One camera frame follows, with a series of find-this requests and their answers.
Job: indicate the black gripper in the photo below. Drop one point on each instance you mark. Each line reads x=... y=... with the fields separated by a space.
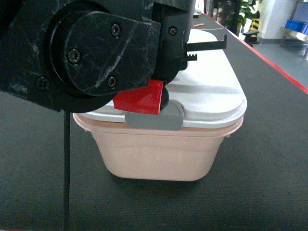
x=99 y=50

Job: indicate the white box lid grey handle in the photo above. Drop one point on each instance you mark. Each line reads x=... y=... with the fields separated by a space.
x=206 y=95

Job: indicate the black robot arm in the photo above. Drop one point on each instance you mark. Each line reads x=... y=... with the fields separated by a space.
x=24 y=72

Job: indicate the pink plastic storage box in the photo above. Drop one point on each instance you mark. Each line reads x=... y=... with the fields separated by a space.
x=184 y=155

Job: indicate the yellow black striped bollard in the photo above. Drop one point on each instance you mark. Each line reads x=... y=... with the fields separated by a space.
x=253 y=29

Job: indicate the blue bins right rack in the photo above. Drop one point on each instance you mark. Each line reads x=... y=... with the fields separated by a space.
x=297 y=26

